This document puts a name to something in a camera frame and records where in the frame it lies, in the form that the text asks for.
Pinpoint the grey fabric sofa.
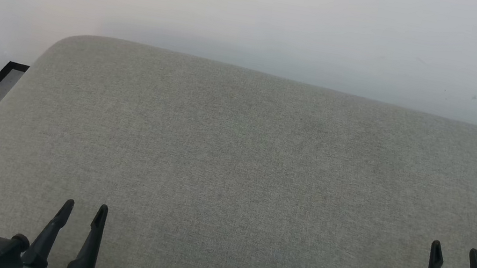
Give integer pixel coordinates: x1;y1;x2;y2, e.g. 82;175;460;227
0;21;477;268

